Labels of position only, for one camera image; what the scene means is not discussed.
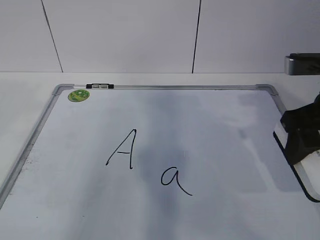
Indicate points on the white board with grey frame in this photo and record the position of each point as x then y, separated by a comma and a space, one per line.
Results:
157, 163

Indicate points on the white rectangular board eraser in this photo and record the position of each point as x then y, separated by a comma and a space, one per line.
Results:
307, 171

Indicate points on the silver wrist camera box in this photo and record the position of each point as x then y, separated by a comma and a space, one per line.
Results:
302, 64

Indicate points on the round green sticker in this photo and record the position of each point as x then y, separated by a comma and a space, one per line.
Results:
79, 95

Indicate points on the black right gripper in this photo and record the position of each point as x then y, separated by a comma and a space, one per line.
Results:
302, 125

